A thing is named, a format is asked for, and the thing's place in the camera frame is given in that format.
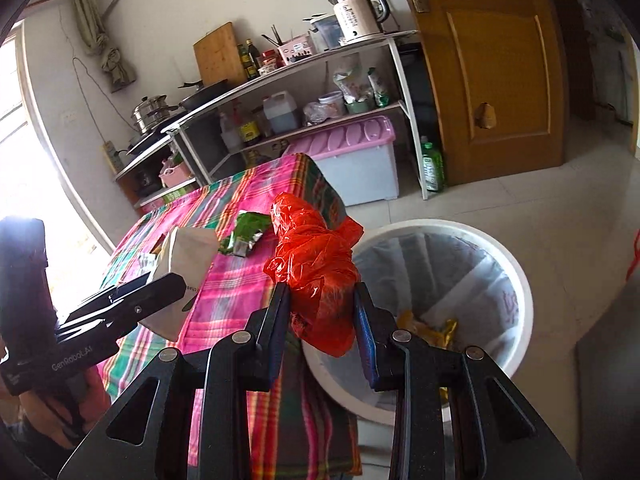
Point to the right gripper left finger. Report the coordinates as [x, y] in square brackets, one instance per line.
[249, 360]

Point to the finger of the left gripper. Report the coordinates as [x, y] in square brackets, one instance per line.
[130, 302]

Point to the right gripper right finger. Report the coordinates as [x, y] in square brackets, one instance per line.
[394, 360]

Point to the white paper bag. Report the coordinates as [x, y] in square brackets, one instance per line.
[181, 264]

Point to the red plastic bag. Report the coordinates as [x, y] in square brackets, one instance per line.
[315, 262]

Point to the green snack bag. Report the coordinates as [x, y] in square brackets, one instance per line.
[249, 227]

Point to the white trash bin with liner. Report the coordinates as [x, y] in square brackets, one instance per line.
[441, 269]

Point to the person's left hand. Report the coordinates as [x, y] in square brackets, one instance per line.
[46, 416]

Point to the pink plaid tablecloth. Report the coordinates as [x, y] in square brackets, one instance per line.
[296, 430]

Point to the pink basket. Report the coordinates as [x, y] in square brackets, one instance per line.
[175, 175]

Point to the green bottle on floor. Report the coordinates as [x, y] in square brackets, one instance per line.
[433, 167]

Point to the steel steamer pot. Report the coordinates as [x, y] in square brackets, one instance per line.
[150, 112]

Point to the pink lidded storage box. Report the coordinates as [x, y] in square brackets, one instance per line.
[357, 159]

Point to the yellow label oil bottle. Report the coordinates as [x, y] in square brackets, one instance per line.
[249, 129]

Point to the white oil jug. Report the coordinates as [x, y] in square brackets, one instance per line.
[282, 112]

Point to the black frying pan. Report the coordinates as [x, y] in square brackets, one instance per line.
[202, 94]

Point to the white lidded tub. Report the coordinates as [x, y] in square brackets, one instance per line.
[333, 104]

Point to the wooden cutting board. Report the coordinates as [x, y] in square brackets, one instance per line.
[218, 58]

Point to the white metal shelf rack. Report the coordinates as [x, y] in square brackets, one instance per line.
[369, 73]

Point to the hanging grey cloth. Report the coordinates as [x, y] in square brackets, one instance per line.
[98, 43]

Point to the dark sauce bottle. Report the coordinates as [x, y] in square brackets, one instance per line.
[253, 53]

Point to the pink utensil holder box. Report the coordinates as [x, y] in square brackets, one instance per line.
[297, 49]

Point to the clear plastic container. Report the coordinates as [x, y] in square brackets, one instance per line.
[325, 32]

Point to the wooden door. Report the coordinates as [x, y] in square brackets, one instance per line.
[498, 77]

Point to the white electric kettle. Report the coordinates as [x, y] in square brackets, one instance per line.
[360, 19]

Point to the power strip on wall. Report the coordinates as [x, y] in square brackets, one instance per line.
[112, 157]

